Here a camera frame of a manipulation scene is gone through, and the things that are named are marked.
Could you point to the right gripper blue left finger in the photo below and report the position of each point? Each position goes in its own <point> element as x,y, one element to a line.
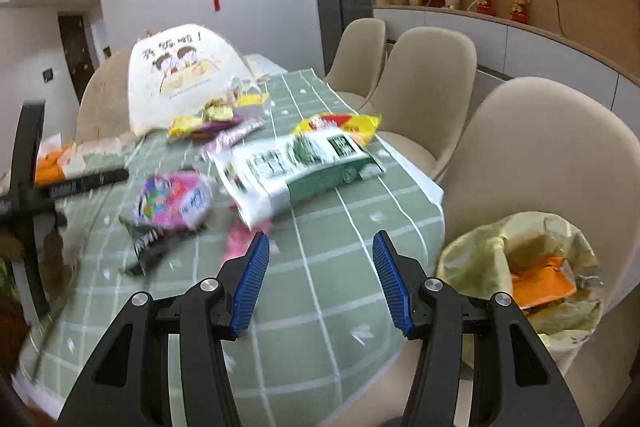
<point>125,381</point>

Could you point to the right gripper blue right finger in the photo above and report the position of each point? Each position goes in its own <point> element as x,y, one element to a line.
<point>515,380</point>

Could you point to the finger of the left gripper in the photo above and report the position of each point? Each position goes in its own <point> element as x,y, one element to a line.
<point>27,197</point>

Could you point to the green white milk carton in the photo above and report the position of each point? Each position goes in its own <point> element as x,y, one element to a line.
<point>267,177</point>

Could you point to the trash bin with yellow bag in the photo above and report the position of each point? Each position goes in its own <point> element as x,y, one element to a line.
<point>480,263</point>

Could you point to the orange white paper bag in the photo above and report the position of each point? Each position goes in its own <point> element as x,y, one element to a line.
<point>57,162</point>

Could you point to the orange wrapper in bin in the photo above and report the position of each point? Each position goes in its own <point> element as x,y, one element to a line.
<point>546,281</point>

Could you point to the black snack wrapper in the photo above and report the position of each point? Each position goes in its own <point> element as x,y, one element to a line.
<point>152,244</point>

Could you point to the pink purple snack bag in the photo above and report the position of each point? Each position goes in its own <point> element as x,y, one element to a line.
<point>176,200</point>

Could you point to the white mesh food cover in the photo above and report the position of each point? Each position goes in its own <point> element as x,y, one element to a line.
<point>162,77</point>

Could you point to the purple long wrapper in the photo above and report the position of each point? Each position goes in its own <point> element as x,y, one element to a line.
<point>226,139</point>

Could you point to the yellow green snack packet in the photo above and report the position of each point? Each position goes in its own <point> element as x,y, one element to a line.
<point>214,117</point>

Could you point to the beige chair nearest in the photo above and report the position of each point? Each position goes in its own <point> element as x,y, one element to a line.
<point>537,145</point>

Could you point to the beige chair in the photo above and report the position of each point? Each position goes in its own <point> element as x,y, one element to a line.
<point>424,95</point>
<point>537,145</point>
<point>359,61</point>

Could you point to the small grey yellow gift box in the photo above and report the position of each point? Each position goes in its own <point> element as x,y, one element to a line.
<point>249,101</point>

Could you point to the green grid tablecloth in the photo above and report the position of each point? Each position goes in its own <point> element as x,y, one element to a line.
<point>321,333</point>

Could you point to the yellow red snack bag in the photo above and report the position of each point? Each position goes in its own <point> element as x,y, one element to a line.
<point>362,128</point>

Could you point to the beige chair middle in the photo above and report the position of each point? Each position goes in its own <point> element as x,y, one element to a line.
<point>424,95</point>

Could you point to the beige chair far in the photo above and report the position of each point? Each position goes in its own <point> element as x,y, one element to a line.
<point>359,61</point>

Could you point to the red figurine right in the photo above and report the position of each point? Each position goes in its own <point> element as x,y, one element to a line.
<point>519,12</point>

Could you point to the red figurine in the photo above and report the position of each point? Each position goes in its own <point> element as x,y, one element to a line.
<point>485,7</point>
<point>519,12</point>

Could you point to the red figurine left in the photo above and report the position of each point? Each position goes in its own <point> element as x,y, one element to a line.
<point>485,7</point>

